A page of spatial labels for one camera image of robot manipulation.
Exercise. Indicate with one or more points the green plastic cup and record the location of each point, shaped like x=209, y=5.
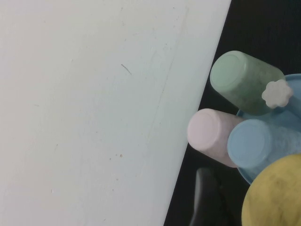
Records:
x=237, y=77

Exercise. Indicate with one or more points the yellow plastic cup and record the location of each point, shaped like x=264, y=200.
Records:
x=275, y=195

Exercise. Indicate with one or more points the blue cup stand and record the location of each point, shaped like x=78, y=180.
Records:
x=277, y=94

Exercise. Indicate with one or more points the blue plastic cup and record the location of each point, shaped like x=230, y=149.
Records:
x=249, y=143

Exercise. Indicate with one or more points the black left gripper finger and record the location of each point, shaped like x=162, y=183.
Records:
x=207, y=202

